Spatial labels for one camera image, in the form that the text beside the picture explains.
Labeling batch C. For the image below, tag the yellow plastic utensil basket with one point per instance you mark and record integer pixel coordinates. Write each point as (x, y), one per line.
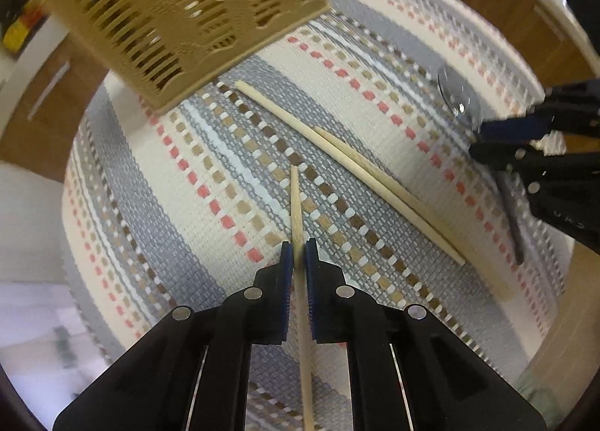
(164, 14)

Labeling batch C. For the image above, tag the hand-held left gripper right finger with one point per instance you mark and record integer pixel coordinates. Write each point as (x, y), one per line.
(311, 281)

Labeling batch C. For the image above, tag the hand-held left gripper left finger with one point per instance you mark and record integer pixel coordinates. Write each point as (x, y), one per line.
(286, 281)

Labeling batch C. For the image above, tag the striped woven table mat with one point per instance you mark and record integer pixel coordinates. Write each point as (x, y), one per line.
(211, 168)

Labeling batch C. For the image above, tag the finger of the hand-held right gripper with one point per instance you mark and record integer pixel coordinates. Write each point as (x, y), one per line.
(525, 159)
(515, 127)

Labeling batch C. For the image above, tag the wooden chopstick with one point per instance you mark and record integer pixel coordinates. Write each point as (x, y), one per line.
(255, 92)
(296, 206)
(328, 136)

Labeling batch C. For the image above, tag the clear plastic spoon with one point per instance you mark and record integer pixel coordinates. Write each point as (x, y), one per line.
(457, 93)

